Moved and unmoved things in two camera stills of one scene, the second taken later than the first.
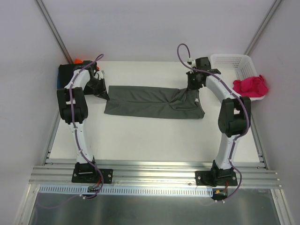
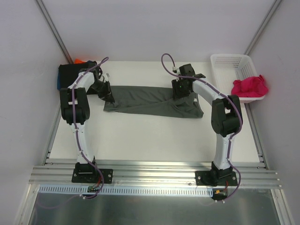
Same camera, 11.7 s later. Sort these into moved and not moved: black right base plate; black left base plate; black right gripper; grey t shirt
Moved: black right gripper
Not moved: grey t shirt; black right base plate; black left base plate
